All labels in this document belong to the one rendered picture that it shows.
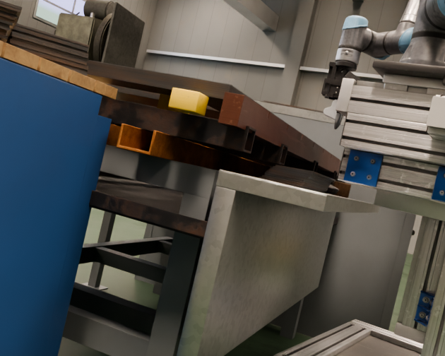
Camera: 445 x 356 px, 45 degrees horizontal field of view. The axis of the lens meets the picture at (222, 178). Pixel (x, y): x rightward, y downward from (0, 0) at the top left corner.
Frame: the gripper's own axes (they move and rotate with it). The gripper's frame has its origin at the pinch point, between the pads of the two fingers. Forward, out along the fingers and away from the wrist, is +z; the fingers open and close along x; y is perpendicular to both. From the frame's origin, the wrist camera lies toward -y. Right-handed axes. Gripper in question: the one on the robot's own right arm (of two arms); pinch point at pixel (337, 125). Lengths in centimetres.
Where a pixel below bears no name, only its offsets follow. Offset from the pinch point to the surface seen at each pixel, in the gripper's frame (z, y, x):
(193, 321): 50, 3, 84
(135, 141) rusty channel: 21, 28, 76
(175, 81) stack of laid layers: 7, 21, 77
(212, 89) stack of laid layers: 7, 13, 77
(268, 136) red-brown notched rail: 13, 5, 59
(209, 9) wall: -303, 472, -875
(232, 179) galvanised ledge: 24, 2, 84
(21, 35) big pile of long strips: 7, 41, 100
